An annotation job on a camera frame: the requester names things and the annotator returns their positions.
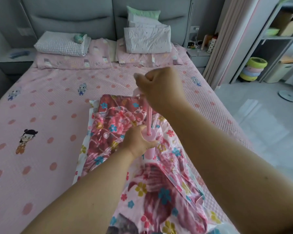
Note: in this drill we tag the lilac hand pump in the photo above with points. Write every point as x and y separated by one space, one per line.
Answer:
150 153

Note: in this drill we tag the white pink curtain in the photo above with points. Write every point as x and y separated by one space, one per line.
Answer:
225 43

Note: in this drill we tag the person's right forearm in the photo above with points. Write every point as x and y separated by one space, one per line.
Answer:
239 177

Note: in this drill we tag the white bedside cabinet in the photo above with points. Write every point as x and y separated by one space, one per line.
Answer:
199 60
14 68

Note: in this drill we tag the person's left hand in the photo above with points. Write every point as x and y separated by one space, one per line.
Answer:
135 143

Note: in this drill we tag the grey open shelf unit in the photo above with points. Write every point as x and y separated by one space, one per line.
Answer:
268 47

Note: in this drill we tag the flower-print plastic storage bag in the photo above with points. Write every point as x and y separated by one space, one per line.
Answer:
77 168

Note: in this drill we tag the yellow cardboard box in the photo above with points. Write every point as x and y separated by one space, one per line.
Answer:
292 27

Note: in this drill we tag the red floral blanket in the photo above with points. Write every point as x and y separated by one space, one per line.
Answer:
156 202

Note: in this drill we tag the grey upholstered headboard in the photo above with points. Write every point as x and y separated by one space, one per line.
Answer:
73 23

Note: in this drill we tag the pale green pillow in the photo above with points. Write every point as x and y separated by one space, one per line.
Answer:
143 12

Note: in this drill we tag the pastel striped round stool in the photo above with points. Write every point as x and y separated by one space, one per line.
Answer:
253 69

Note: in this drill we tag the white black-dotted cylinder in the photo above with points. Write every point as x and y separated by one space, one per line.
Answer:
211 45

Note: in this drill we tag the grey dotted quilt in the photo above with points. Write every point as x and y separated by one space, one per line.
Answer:
147 40

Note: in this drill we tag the white wall socket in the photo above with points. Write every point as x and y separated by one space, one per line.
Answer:
194 28

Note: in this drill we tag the small teal plush toy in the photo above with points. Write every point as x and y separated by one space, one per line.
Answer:
79 38

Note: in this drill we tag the white checked folded pillow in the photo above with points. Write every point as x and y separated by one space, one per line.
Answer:
59 45

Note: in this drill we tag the white lidded bin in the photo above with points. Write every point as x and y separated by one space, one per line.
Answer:
279 71

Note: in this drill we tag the person's left forearm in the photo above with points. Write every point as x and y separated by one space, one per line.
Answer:
83 199

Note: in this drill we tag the round white floor disc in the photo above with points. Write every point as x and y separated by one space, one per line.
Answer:
289 96

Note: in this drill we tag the person's right hand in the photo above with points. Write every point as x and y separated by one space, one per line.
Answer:
166 88

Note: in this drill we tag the green tissue box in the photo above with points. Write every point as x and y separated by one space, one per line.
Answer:
272 32

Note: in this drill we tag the pink cartoon bed sheet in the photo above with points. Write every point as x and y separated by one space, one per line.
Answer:
39 112

